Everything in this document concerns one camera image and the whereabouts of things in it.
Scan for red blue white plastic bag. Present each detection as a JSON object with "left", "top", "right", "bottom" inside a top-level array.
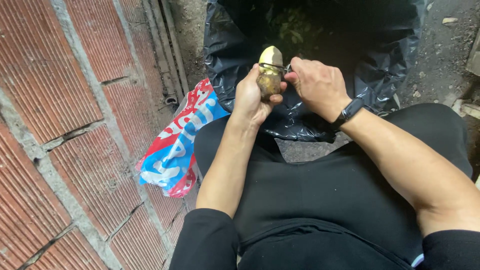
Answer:
[{"left": 136, "top": 78, "right": 230, "bottom": 198}]

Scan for metal vegetable peeler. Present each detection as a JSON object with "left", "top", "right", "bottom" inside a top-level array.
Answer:
[{"left": 259, "top": 62, "right": 293, "bottom": 74}]

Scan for person's left hand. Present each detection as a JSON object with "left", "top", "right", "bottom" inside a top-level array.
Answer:
[{"left": 232, "top": 63, "right": 288, "bottom": 127}]

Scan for half-peeled potato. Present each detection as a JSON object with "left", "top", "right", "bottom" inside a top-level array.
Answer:
[{"left": 256, "top": 46, "right": 284, "bottom": 100}]

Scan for person's right hand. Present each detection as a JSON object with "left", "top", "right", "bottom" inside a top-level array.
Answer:
[{"left": 284, "top": 57, "right": 353, "bottom": 124}]

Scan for black wrist band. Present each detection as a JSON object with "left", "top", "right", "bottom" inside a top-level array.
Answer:
[{"left": 330, "top": 97, "right": 365, "bottom": 132}]

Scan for vegetable scraps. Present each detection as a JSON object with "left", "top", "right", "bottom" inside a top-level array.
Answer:
[{"left": 268, "top": 5, "right": 325, "bottom": 53}]

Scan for grey pipe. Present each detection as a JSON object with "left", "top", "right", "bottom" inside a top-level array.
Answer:
[{"left": 142, "top": 0, "right": 190, "bottom": 106}]

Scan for black garbage bag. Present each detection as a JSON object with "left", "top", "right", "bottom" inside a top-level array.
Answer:
[{"left": 203, "top": 0, "right": 428, "bottom": 143}]

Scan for person's black clothing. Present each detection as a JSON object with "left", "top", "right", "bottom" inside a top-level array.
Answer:
[{"left": 169, "top": 103, "right": 480, "bottom": 270}]

